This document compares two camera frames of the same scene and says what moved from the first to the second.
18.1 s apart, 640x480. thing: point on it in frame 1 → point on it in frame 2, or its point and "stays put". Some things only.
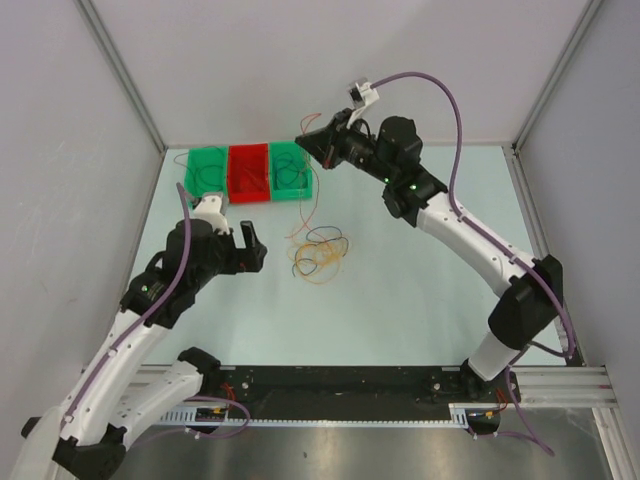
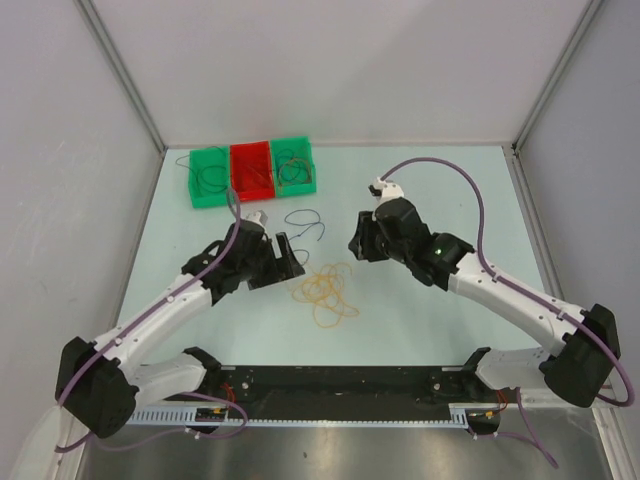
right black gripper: x=327 y=144 → x=360 y=242
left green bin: x=206 y=172 stays put
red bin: x=248 y=173 stays put
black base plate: x=343 y=391 stays put
